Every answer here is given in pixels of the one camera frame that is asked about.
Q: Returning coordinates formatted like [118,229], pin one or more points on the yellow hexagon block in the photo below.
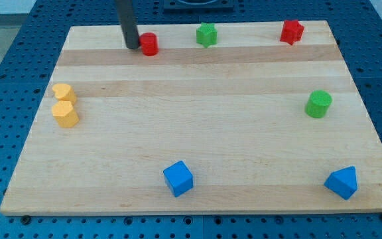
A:
[65,114]

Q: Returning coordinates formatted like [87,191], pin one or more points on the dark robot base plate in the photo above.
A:
[196,5]

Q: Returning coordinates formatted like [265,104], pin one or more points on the blue triangular prism block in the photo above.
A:
[343,182]

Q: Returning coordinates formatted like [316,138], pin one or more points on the yellow heart block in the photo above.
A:
[64,92]

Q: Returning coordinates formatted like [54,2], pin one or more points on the green star block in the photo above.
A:
[206,34]

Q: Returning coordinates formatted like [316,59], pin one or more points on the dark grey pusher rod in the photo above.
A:
[128,23]

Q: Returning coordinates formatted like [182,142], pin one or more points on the light wooden board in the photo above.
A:
[233,113]

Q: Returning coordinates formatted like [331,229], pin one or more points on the blue cube block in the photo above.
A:
[178,178]

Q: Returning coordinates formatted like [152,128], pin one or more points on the red star block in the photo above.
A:
[291,32]

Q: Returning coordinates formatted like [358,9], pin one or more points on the green cylinder block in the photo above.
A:
[318,103]

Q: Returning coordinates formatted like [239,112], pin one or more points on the red cylinder block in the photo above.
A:
[149,44]

